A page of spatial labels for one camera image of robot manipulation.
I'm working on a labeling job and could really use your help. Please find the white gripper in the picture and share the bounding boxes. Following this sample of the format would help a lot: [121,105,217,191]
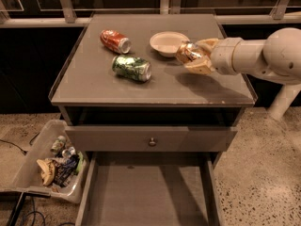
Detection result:
[184,38,242,75]

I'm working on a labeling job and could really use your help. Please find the orange soda can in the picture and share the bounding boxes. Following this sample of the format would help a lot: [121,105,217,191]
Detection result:
[175,41,204,64]

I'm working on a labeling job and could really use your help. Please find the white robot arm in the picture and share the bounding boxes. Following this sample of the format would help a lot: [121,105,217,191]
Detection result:
[183,28,301,120]

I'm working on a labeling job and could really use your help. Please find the green soda can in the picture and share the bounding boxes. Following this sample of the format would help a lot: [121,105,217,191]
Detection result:
[112,55,151,82]

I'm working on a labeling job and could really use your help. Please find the grey drawer cabinet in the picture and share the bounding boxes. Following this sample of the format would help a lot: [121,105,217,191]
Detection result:
[50,14,256,168]

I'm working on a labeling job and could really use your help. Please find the red soda can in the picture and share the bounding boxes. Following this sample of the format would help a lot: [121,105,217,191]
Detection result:
[100,29,132,54]

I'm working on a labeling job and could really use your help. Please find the round metal drawer knob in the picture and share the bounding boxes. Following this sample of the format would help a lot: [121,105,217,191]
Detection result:
[149,137,157,147]

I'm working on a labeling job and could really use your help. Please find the grey top drawer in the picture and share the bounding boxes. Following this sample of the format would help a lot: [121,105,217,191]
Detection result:
[66,125,237,152]

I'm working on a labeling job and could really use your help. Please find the grey open middle drawer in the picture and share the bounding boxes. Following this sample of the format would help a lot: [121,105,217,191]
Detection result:
[75,153,225,226]

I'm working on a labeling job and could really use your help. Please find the small can in bin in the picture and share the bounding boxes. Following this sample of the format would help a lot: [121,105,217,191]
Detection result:
[51,136,67,154]

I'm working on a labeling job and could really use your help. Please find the white paper bowl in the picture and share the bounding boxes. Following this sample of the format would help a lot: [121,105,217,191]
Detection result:
[150,31,189,57]

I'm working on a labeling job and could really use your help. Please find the dark snack bag in bin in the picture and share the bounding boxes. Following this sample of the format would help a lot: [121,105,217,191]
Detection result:
[54,155,79,187]

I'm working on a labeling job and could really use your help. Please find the clear plastic bin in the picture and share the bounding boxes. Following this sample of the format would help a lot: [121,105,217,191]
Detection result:
[7,120,88,203]

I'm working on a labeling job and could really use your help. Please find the tan crumpled item in bin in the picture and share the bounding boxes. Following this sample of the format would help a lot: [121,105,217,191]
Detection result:
[37,159,55,186]

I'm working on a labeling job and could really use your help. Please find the black cable on floor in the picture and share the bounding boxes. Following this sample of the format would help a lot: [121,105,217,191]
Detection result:
[0,132,40,155]

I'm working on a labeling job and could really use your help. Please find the blue cable on floor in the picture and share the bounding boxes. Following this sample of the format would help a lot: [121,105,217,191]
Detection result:
[18,196,46,226]

